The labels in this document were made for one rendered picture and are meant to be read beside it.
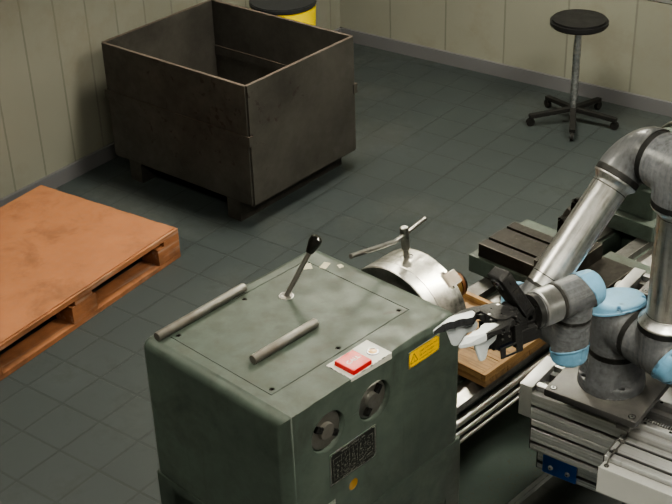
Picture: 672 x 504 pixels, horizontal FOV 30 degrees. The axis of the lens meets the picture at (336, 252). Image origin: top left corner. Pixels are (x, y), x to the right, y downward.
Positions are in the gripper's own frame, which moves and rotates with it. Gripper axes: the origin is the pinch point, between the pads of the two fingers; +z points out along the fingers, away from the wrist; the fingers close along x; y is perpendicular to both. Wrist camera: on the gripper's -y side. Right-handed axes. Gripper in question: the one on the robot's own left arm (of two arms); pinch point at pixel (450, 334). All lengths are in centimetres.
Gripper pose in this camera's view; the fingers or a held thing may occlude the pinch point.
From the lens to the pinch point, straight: 230.2
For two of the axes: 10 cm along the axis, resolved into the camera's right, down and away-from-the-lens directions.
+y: 1.0, 9.1, 4.0
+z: -8.4, 2.9, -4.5
